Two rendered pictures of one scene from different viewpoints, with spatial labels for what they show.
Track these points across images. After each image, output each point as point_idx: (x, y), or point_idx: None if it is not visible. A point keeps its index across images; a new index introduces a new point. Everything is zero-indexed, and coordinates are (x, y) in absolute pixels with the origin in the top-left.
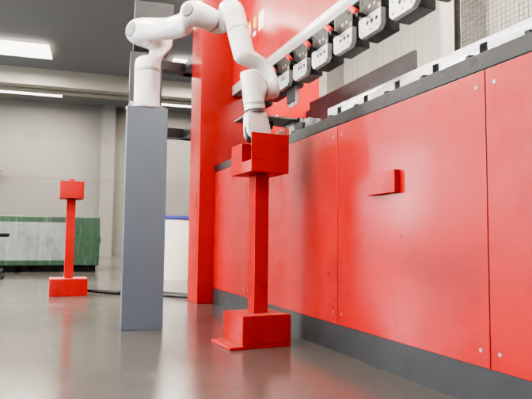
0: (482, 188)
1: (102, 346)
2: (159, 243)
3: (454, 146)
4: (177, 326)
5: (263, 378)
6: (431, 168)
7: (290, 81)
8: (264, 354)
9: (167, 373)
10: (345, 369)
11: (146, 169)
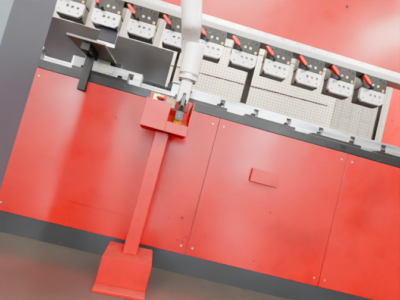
0: (333, 205)
1: None
2: (1, 169)
3: (321, 179)
4: None
5: None
6: (304, 184)
7: (118, 25)
8: (166, 294)
9: None
10: (227, 293)
11: (19, 64)
